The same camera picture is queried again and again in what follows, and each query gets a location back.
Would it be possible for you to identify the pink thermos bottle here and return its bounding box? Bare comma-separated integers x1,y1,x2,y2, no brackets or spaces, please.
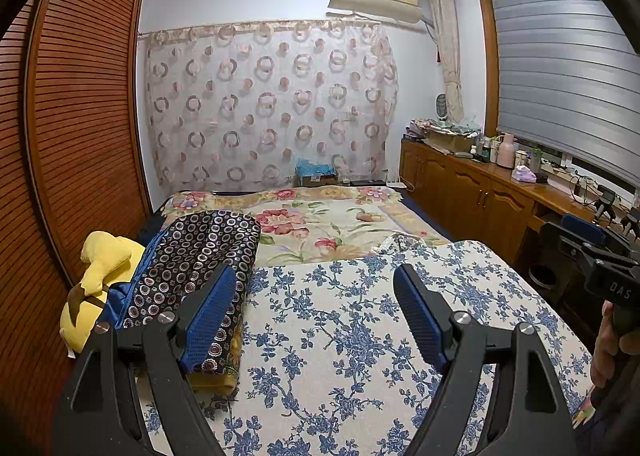
496,133,517,168

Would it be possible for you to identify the gold paisley folded cloth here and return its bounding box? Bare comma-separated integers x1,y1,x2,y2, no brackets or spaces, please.
190,321,244,392

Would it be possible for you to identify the small tripod camera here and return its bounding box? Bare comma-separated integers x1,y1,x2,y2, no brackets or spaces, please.
592,185,618,222

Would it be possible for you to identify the person's right hand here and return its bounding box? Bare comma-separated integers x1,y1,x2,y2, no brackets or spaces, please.
590,300,622,394

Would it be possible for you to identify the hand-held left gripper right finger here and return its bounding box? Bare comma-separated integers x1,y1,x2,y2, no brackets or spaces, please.
393,263,573,456

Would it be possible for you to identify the sheer circle-patterned curtain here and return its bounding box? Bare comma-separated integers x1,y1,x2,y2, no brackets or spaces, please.
142,20,399,187

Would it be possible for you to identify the wooden sideboard cabinet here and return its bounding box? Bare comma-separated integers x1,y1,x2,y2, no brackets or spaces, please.
399,139,640,287

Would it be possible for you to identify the yellow plush toy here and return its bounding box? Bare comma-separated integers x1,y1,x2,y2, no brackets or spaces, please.
60,231,146,352

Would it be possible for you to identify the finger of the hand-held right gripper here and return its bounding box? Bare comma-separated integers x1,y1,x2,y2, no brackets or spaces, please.
540,213,626,262

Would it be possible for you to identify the dark waste bin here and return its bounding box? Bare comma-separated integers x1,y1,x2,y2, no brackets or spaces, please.
527,263,558,289

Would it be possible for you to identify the cardboard box with clutter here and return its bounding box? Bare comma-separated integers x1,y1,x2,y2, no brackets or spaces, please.
425,129,476,153

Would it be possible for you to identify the navy circle-patterned satin garment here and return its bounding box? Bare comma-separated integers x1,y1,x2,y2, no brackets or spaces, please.
97,210,262,374

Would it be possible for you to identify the crumpled blue cloth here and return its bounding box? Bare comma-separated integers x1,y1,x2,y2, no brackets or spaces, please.
296,159,335,178

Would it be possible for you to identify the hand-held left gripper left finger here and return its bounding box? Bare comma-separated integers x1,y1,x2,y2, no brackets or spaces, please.
65,263,237,456

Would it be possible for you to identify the red floral blanket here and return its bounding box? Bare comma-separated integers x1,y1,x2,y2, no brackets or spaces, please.
162,186,451,267

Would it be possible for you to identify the grey window blind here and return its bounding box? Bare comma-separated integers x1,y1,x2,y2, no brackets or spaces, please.
487,0,640,182

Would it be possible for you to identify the beige tied window curtain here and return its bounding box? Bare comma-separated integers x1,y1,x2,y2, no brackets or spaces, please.
426,0,466,124

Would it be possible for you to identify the blue floral bed sheet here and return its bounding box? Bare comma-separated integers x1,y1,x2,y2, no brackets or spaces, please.
135,239,608,456

